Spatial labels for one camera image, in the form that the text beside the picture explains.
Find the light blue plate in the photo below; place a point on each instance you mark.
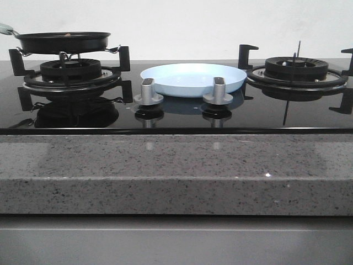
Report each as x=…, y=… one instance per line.
x=192, y=80

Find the black frying pan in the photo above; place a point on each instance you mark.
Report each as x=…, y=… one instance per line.
x=56, y=42

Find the left silver stove knob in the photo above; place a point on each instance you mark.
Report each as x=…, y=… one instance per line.
x=148, y=95

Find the silver stove knob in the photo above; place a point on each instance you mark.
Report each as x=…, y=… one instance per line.
x=218, y=95
x=148, y=95

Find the right silver stove knob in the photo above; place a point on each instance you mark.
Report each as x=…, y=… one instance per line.
x=218, y=95

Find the black glass cooktop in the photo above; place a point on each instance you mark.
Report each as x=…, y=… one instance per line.
x=255, y=109

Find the left black pan support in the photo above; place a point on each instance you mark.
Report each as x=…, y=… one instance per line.
x=111, y=76

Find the black pan support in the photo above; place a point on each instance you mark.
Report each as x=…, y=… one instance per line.
x=335, y=80
x=111, y=76

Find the right black pan support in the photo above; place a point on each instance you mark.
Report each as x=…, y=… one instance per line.
x=335, y=80

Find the left gas burner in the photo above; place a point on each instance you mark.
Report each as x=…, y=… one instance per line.
x=76, y=69

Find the gas burner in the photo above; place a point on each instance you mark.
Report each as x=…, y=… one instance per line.
x=302, y=68
x=76, y=69

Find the right gas burner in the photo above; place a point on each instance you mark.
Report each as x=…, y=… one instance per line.
x=302, y=68

